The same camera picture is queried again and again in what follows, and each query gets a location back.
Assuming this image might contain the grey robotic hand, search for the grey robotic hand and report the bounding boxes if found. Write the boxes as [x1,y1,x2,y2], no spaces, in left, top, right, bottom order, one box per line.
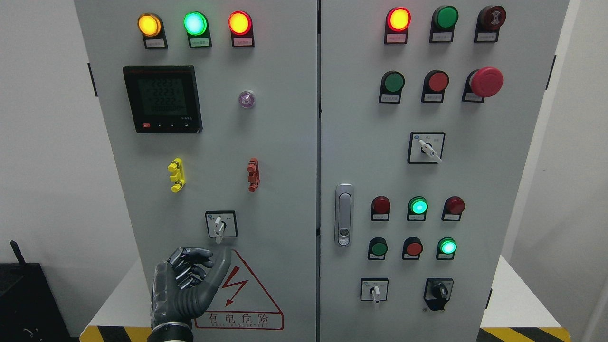
[151,247,232,328]

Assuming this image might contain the white rotary selector switch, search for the white rotary selector switch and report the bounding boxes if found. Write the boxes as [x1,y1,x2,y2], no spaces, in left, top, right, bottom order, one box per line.
[205,210,238,245]

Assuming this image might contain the yellow indicator light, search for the yellow indicator light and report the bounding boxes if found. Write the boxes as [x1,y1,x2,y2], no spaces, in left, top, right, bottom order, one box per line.
[137,12,168,49]

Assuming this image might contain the red electric warning sticker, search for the red electric warning sticker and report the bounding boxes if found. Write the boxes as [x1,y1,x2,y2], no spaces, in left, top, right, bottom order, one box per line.
[195,250,284,331]

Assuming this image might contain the yellow terminal connector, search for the yellow terminal connector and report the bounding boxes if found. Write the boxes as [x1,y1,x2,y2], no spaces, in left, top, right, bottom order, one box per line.
[167,158,186,193]

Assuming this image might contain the red terminal connector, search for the red terminal connector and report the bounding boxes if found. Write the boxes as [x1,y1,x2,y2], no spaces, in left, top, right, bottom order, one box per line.
[246,157,260,192]

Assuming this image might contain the black box with antenna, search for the black box with antenna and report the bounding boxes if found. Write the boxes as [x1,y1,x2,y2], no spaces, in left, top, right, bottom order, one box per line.
[0,241,72,342]

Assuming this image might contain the left grey cabinet door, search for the left grey cabinet door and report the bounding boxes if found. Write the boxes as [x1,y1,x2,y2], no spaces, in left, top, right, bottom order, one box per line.
[75,0,317,342]

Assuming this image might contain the grey cabinet door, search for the grey cabinet door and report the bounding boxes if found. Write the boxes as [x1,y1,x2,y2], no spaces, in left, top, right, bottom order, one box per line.
[320,0,569,342]
[75,0,317,342]

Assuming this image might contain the black digital power meter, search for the black digital power meter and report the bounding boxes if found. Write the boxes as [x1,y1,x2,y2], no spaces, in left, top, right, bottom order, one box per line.
[123,65,203,133]

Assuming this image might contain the small clear purple lamp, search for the small clear purple lamp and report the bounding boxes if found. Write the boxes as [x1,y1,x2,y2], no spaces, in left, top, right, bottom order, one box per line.
[237,90,256,109]

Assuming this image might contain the dark red indicator left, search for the dark red indicator left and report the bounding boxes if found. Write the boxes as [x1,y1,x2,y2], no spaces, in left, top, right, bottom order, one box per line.
[370,196,391,221]

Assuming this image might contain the dark red indicator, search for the dark red indicator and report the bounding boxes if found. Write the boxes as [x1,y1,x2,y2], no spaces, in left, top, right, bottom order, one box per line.
[370,196,391,221]
[442,196,466,222]

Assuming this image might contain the red push button lower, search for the red push button lower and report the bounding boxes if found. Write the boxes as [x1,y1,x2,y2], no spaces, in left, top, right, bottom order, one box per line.
[402,237,424,260]

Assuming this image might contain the lit green indicator middle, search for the lit green indicator middle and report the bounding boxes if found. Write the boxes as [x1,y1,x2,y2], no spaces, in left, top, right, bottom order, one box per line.
[407,196,428,221]

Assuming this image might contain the green indicator light top left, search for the green indicator light top left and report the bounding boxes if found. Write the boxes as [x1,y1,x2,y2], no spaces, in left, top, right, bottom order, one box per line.
[183,11,212,48]

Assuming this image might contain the lit green push button lower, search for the lit green push button lower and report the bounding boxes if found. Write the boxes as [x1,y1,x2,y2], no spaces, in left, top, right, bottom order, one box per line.
[435,237,457,260]

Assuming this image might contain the red indicator light top left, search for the red indicator light top left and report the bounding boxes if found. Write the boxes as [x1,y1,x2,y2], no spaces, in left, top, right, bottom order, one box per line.
[228,10,255,48]

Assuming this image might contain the dark red indicator right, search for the dark red indicator right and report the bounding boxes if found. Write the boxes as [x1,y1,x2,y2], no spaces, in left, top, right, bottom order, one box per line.
[442,196,466,222]

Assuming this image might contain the green push button second row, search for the green push button second row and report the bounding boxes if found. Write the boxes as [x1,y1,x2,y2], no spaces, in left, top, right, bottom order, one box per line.
[379,71,405,105]

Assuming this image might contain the right grey cabinet door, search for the right grey cabinet door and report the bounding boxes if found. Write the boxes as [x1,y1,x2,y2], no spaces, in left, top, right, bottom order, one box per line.
[320,0,569,342]

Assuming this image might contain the red push button second row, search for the red push button second row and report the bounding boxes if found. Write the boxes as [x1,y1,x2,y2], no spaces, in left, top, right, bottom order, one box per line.
[421,70,449,103]

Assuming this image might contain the white platform hazard stripes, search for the white platform hazard stripes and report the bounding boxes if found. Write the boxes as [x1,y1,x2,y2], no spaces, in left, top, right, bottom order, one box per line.
[78,258,571,342]

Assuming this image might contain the red lit indicator right door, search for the red lit indicator right door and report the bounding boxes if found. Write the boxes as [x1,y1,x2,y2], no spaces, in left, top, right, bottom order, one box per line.
[384,7,412,45]

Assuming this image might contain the red emergency stop button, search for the red emergency stop button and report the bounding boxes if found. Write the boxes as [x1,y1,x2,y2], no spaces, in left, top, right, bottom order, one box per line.
[462,66,504,103]

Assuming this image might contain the green push button top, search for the green push button top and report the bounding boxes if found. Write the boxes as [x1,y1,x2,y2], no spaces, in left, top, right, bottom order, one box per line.
[428,6,459,43]

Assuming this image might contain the dark red buzzer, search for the dark red buzzer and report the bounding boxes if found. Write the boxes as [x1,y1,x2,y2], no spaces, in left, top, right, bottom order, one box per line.
[474,6,506,43]

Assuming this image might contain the silver door handle lock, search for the silver door handle lock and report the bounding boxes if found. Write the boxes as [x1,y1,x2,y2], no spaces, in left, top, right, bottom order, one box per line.
[334,183,354,247]

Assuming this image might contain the lower white selector switch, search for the lower white selector switch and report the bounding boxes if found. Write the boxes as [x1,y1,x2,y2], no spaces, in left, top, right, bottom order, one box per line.
[359,277,389,304]

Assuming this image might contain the black rotary knob switch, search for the black rotary knob switch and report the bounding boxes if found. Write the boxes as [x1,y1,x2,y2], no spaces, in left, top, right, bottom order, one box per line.
[423,277,454,311]

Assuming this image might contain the upper right white selector switch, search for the upper right white selector switch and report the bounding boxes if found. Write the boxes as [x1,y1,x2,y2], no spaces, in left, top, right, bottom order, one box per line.
[408,132,446,164]

